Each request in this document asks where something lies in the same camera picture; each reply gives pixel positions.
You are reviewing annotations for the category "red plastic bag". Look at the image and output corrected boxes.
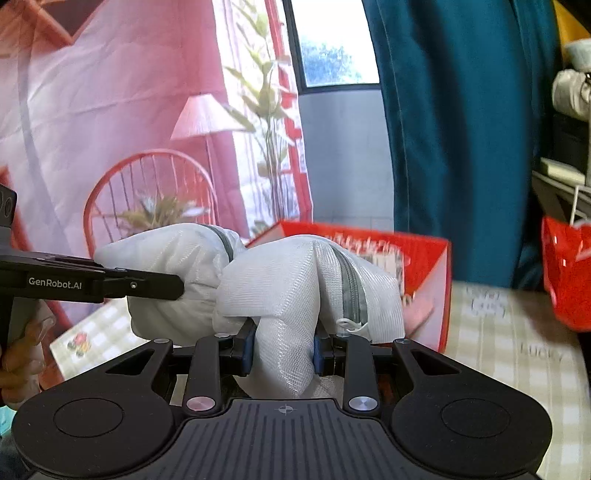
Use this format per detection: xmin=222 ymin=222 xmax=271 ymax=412
xmin=541 ymin=215 xmax=591 ymax=333

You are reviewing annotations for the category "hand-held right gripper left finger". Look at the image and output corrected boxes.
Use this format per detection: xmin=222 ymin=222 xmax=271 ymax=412
xmin=88 ymin=318 xmax=257 ymax=416

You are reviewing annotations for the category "red strawberry print cardboard box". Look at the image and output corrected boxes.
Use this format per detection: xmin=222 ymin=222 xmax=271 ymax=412
xmin=245 ymin=220 xmax=451 ymax=354

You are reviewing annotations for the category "window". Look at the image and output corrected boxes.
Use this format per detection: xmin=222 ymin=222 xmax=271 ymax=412
xmin=284 ymin=0 xmax=382 ymax=90

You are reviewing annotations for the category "person's left hand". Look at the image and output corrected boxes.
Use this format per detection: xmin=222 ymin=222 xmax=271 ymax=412
xmin=0 ymin=318 xmax=47 ymax=409

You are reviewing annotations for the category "checkered rabbit print tablecloth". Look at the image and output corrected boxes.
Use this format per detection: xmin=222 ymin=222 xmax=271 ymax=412
xmin=48 ymin=279 xmax=591 ymax=480

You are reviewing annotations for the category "teal curtain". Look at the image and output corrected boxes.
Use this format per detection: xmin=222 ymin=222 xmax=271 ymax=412
xmin=362 ymin=0 xmax=571 ymax=291

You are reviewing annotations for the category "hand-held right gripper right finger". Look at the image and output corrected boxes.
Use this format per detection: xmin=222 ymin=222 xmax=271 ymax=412
xmin=313 ymin=335 xmax=476 ymax=416

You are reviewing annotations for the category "black zip case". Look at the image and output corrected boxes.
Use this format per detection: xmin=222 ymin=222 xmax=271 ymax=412
xmin=550 ymin=113 xmax=591 ymax=171

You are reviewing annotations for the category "white drawstring pouch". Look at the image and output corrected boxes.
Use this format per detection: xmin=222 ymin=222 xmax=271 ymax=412
xmin=551 ymin=68 xmax=591 ymax=121

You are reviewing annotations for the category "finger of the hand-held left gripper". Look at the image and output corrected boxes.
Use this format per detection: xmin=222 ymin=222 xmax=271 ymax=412
xmin=92 ymin=264 xmax=185 ymax=303

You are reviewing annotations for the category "yellow curtain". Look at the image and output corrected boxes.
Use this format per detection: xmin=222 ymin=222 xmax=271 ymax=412
xmin=551 ymin=0 xmax=591 ymax=43

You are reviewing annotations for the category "printed pink room backdrop cloth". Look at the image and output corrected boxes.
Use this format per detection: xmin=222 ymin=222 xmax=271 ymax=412
xmin=0 ymin=0 xmax=315 ymax=333

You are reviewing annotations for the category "small beige box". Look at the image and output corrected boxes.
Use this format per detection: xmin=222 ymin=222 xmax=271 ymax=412
xmin=538 ymin=157 xmax=587 ymax=186

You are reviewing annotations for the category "black desk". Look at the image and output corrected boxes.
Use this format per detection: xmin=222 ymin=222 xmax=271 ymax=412
xmin=531 ymin=171 xmax=591 ymax=232

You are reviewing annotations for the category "white mesh zipper bag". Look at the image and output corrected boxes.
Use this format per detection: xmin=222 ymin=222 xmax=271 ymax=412
xmin=95 ymin=224 xmax=407 ymax=400

